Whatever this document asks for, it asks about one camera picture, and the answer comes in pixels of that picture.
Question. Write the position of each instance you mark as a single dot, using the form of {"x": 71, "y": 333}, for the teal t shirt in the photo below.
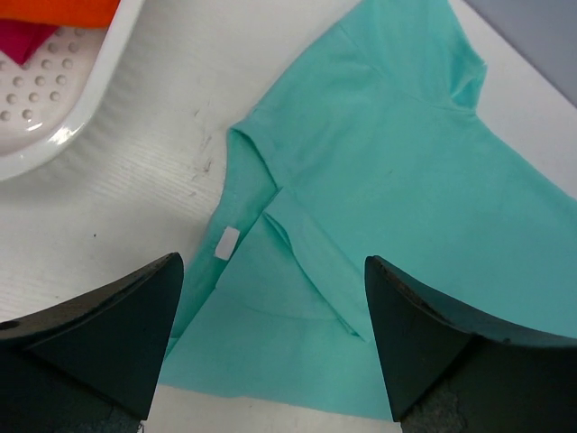
{"x": 369, "y": 143}

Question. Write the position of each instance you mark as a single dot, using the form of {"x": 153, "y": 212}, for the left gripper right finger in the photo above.
{"x": 449, "y": 367}

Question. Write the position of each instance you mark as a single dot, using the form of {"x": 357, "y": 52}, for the white plastic basket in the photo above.
{"x": 47, "y": 101}

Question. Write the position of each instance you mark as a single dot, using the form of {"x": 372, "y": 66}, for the orange t shirt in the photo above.
{"x": 78, "y": 13}

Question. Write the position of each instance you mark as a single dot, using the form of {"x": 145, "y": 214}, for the magenta t shirt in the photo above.
{"x": 19, "y": 40}

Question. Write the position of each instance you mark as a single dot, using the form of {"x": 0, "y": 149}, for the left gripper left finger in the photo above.
{"x": 91, "y": 363}

